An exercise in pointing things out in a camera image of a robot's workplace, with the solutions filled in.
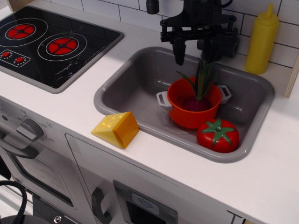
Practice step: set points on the red toy tomato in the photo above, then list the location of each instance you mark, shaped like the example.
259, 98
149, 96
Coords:
218, 135

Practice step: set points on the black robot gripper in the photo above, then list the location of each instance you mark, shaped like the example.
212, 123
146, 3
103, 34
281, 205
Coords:
203, 21

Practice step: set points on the grey toy sink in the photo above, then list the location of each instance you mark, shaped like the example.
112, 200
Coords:
134, 86

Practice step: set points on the yellow squeeze bottle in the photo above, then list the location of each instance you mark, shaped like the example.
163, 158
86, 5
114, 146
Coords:
263, 35

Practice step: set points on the yellow toy cheese wedge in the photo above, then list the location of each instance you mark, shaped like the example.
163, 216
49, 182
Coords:
117, 129

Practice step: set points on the purple toy beet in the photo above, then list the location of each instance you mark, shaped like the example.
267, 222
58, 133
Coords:
200, 87

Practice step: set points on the grey oven knob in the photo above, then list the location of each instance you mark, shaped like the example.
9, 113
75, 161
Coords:
30, 130

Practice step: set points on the orange toy pot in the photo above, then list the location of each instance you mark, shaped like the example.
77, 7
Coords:
174, 102

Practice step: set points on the black toy stovetop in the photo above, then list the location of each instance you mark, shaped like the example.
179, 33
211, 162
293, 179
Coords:
49, 50

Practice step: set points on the grey cabinet door handle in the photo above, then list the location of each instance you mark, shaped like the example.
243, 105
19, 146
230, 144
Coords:
97, 198

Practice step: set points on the white toy oven door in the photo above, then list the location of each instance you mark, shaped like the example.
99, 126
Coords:
49, 175

